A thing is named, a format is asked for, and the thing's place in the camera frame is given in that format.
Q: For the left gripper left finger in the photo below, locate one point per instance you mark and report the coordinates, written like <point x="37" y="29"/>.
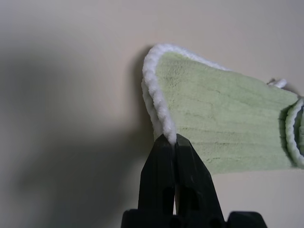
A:
<point x="158" y="173"/>

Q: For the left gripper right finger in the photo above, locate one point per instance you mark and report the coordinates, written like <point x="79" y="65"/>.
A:
<point x="194" y="180"/>

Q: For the green towel with white trim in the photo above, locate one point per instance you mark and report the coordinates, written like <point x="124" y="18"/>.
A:
<point x="213" y="114"/>

